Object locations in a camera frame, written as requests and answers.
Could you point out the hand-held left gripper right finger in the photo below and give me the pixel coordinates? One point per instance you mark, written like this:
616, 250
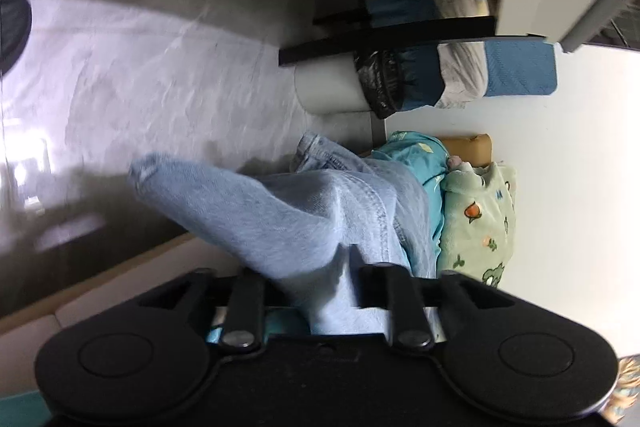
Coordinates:
400, 302

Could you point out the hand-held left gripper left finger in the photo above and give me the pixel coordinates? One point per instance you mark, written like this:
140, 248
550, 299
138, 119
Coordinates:
245, 307

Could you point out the light blue jeans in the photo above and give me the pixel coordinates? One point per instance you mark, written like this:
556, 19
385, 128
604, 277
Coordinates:
300, 217

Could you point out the blue and grey clothes pile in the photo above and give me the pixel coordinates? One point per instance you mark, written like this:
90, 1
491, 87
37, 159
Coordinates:
460, 72

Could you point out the green printed fleece blanket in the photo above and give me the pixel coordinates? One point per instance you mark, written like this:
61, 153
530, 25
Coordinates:
475, 207

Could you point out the black trash bag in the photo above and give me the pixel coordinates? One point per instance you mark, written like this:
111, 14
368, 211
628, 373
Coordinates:
380, 82

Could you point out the white round bin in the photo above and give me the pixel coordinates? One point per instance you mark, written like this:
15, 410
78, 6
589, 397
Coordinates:
330, 89

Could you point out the patterned cloth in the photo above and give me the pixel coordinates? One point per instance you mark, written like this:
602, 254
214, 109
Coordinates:
627, 387

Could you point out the large blue quilted cushion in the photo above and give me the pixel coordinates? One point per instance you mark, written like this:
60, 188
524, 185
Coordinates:
520, 67

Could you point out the dark barred window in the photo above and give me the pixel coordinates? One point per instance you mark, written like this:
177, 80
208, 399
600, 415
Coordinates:
620, 32

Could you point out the dark round object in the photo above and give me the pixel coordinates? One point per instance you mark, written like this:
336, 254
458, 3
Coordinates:
12, 32

